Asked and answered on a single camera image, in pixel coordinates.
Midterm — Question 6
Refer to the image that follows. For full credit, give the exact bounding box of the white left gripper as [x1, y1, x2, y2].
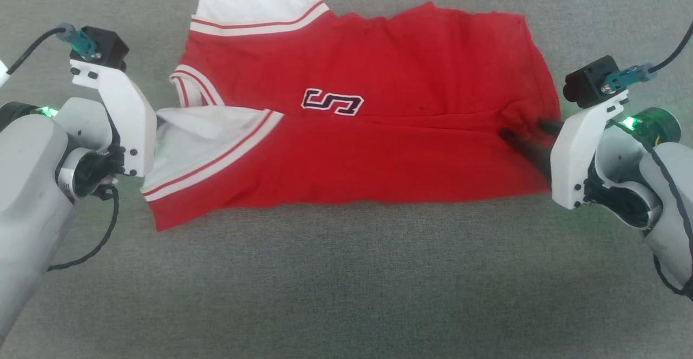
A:
[54, 58, 158, 198]

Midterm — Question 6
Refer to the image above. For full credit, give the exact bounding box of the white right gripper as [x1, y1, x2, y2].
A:
[498, 91, 662, 230]

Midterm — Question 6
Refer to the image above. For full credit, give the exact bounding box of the red white jersey garment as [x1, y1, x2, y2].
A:
[141, 0, 562, 232]

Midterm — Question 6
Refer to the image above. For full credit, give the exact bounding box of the left camera cable teal connector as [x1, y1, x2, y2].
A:
[4, 22, 101, 76]

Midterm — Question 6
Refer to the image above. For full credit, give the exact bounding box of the camera cable teal connector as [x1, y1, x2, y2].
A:
[4, 22, 101, 76]
[602, 21, 693, 94]

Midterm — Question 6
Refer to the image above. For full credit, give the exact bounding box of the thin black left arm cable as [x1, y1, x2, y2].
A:
[48, 183, 120, 272]

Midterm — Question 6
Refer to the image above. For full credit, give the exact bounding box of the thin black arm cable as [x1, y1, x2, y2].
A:
[48, 183, 120, 272]
[649, 145, 693, 301]

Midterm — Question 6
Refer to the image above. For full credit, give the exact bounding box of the right camera cable teal connector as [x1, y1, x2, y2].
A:
[602, 21, 693, 94]

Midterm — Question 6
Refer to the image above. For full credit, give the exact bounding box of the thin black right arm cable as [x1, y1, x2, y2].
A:
[649, 145, 693, 301]

